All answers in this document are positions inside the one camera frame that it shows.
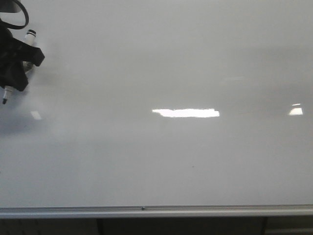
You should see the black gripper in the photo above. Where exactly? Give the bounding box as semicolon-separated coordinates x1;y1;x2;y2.
0;20;45;92

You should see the white black dry-erase marker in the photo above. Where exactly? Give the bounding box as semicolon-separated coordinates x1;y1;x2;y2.
2;29;36;104

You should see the large white whiteboard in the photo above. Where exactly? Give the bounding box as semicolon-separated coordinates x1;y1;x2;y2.
0;0;313;219

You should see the round grey magnet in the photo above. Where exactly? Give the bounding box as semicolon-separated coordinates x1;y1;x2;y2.
23;61;33;73

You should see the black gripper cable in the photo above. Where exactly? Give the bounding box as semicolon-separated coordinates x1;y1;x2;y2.
0;0;30;30

